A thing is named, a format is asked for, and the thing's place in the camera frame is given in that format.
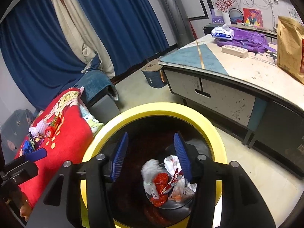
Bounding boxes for red candy tube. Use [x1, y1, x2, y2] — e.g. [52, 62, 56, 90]
[45, 116, 61, 138]

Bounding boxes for right blue curtain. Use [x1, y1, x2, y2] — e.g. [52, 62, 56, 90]
[78, 0, 169, 75]

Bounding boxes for blue curtain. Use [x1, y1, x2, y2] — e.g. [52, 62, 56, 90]
[78, 0, 169, 75]
[1, 0, 86, 110]

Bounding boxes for red mesh wrapper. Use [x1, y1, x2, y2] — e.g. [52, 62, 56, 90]
[150, 172, 177, 207]

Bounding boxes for brown paper bag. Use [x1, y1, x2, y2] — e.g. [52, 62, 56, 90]
[277, 16, 303, 84]

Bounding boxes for yellow rimmed black trash bin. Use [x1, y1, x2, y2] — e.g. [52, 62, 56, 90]
[82, 102, 227, 227]

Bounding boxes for round glass ornament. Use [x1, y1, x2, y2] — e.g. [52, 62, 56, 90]
[228, 8, 244, 25]

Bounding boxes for purple candy wrapper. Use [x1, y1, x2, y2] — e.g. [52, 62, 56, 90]
[28, 132, 44, 149]

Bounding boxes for white vase red flowers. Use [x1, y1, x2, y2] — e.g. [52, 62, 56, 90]
[215, 0, 234, 25]

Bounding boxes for purple backpack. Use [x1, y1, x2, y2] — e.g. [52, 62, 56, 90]
[216, 27, 276, 53]

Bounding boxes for black tv cabinet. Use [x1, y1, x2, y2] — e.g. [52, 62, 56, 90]
[203, 23, 277, 44]

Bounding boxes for blue storage stool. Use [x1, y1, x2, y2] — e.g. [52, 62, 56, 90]
[141, 62, 167, 89]

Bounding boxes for blue sofa throw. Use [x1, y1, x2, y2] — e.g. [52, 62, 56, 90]
[73, 70, 119, 109]

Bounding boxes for colourful portrait painting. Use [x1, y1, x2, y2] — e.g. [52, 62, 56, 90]
[243, 8, 263, 27]

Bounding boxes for tissue pack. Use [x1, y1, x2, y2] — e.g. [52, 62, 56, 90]
[211, 24, 234, 41]

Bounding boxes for white snack bag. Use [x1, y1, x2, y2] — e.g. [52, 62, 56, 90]
[164, 155, 197, 203]

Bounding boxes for left blue curtain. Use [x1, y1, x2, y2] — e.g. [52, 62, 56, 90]
[1, 0, 86, 110]

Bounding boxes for white foam net sleeve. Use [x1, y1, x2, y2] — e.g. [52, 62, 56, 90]
[28, 120, 49, 137]

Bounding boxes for marble top coffee table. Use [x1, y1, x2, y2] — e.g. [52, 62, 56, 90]
[159, 35, 303, 178]

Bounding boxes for red floral blanket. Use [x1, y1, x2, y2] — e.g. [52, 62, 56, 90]
[20, 88, 93, 207]

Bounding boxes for left hand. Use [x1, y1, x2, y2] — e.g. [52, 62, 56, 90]
[5, 186, 32, 222]

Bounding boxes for beige power strip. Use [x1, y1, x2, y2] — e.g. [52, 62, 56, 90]
[221, 45, 249, 58]

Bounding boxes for grey patterned sofa cushion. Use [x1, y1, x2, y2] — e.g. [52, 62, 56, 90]
[1, 109, 34, 164]

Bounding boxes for silver tower air conditioner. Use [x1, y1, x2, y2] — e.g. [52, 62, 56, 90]
[158, 0, 195, 47]

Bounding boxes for purple gift box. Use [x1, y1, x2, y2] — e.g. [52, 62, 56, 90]
[211, 9, 224, 24]

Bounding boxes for beige inner curtain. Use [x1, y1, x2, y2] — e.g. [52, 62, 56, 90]
[51, 0, 115, 78]

